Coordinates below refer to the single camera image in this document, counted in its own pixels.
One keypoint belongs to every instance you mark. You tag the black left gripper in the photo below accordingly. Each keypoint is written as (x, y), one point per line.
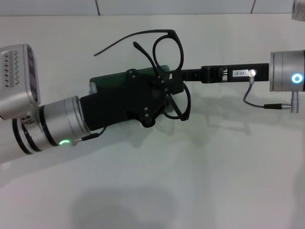
(114, 105)

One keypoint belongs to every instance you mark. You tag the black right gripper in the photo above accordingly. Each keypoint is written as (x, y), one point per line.
(214, 75)

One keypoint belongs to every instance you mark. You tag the black round-frame glasses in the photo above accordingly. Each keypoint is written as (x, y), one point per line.
(172, 32)

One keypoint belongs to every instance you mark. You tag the green glasses case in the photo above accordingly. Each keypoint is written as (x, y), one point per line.
(107, 78)

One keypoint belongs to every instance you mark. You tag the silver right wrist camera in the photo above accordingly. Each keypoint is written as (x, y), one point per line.
(300, 9)

